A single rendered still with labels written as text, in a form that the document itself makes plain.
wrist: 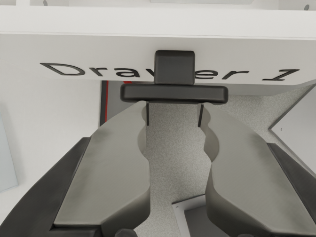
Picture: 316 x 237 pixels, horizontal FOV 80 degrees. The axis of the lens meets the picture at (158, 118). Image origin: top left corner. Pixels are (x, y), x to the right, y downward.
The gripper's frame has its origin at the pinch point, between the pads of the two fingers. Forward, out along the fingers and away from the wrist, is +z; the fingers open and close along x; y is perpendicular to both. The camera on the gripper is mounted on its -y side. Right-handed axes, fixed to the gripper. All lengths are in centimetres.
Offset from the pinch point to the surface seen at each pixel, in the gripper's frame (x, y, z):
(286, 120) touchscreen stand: 64, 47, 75
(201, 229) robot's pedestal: 17, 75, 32
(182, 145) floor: 10, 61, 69
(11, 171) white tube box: -21.9, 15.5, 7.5
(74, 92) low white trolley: -13.9, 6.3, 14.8
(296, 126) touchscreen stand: 69, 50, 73
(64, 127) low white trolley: -15.0, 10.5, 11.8
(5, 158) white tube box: -22.5, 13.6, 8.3
